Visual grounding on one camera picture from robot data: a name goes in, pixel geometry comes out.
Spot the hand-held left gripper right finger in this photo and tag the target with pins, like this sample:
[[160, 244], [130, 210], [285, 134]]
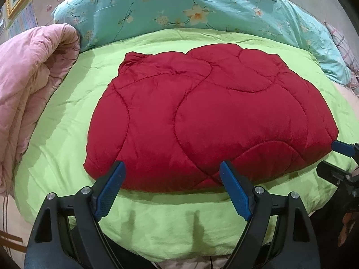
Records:
[[235, 190]]

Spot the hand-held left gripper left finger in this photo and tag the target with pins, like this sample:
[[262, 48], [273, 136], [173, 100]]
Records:
[[110, 190]]

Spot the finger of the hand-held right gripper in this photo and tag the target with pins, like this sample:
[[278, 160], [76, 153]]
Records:
[[332, 172], [343, 148]]

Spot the red quilted jacket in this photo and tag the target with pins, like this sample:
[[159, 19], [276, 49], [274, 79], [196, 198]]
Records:
[[196, 117]]

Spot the person's right hand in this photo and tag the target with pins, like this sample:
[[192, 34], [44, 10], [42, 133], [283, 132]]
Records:
[[345, 229]]

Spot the lime green blanket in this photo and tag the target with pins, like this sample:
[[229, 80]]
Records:
[[168, 224]]

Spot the plaid cloth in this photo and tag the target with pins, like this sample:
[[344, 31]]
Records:
[[346, 47]]

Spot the beige bed sheet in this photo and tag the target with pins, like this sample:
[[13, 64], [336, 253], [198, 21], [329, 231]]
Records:
[[14, 218]]

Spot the pink quilt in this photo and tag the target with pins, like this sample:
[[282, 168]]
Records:
[[28, 75]]

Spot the teal floral quilt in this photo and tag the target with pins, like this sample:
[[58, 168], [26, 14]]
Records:
[[126, 2]]

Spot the wall poster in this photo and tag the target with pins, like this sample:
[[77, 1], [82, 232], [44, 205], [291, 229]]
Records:
[[23, 21]]

